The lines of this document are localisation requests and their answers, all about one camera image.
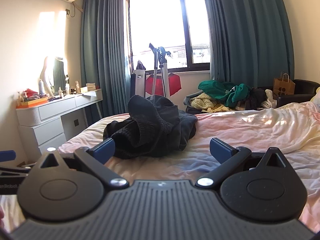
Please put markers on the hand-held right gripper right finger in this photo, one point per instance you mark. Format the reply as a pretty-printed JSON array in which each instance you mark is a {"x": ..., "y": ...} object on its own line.
[{"x": 220, "y": 152}]

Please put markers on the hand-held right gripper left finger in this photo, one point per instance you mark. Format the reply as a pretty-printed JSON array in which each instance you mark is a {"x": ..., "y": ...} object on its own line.
[{"x": 105, "y": 152}]

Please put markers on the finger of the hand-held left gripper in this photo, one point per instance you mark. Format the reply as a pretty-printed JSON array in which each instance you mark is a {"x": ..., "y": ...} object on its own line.
[
  {"x": 15, "y": 170},
  {"x": 7, "y": 157}
]

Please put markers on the black pants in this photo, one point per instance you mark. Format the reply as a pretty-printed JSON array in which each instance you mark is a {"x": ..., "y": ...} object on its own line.
[{"x": 181, "y": 130}]

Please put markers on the black knit sweater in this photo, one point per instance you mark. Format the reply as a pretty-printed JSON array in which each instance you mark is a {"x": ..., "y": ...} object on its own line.
[{"x": 142, "y": 115}]

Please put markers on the dark clothes pile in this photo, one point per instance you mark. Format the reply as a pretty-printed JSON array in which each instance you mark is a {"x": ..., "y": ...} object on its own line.
[{"x": 256, "y": 97}]

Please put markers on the bed with pink sheet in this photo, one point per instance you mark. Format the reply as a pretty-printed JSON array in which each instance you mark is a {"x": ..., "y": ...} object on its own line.
[{"x": 237, "y": 135}]

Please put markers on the dark grey chair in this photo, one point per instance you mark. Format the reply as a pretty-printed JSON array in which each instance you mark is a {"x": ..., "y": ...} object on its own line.
[{"x": 187, "y": 107}]

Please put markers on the yellow garment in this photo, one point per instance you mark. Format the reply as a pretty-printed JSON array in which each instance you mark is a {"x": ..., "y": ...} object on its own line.
[{"x": 200, "y": 100}]

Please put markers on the white dressing table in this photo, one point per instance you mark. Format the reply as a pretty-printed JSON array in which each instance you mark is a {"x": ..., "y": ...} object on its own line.
[{"x": 50, "y": 120}]

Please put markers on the orange tray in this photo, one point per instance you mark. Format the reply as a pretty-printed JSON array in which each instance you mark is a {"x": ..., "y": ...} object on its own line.
[{"x": 32, "y": 103}]

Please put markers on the green garment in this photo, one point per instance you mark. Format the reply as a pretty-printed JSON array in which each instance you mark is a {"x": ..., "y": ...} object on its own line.
[{"x": 215, "y": 87}]

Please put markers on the pale cardboard box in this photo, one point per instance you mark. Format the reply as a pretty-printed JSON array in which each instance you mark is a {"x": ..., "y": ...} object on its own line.
[{"x": 88, "y": 87}]

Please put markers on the red cloth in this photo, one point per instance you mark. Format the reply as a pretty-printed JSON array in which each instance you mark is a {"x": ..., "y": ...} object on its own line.
[{"x": 30, "y": 92}]

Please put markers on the small cosmetic bottle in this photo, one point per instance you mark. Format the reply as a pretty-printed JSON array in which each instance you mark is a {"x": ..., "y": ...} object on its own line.
[{"x": 77, "y": 87}]

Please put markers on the white cloth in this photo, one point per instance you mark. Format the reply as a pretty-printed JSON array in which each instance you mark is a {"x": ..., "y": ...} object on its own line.
[{"x": 270, "y": 97}]

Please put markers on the white spray bottle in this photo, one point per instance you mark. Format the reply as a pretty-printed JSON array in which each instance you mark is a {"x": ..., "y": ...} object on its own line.
[{"x": 41, "y": 87}]

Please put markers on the white black upright board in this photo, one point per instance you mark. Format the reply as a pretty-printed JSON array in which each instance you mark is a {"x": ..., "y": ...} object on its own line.
[{"x": 138, "y": 82}]

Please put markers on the red hanging garment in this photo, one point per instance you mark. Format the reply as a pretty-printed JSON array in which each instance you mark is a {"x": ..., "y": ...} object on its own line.
[{"x": 175, "y": 82}]

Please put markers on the wavy vanity mirror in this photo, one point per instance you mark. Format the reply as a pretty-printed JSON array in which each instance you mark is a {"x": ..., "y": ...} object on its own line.
[{"x": 58, "y": 77}]

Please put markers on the brown paper bag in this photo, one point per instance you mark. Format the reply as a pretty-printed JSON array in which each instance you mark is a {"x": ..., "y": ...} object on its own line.
[{"x": 283, "y": 86}]

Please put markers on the garment steamer stand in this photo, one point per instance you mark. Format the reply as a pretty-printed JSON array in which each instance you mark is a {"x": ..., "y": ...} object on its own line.
[{"x": 162, "y": 75}]

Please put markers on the teal curtain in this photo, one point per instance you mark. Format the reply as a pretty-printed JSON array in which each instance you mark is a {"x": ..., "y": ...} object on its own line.
[
  {"x": 105, "y": 55},
  {"x": 250, "y": 30}
]

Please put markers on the black leather armchair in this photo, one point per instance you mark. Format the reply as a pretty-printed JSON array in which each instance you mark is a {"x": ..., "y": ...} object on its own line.
[{"x": 303, "y": 88}]

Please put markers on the pale yellow cloth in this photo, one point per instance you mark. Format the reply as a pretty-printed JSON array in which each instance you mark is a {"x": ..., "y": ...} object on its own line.
[{"x": 316, "y": 95}]

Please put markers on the dark framed window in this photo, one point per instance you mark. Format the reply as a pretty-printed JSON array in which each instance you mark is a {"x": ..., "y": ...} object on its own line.
[{"x": 160, "y": 25}]

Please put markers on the dark wall outlet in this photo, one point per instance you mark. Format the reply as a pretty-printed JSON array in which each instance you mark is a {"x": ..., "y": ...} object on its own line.
[{"x": 76, "y": 122}]

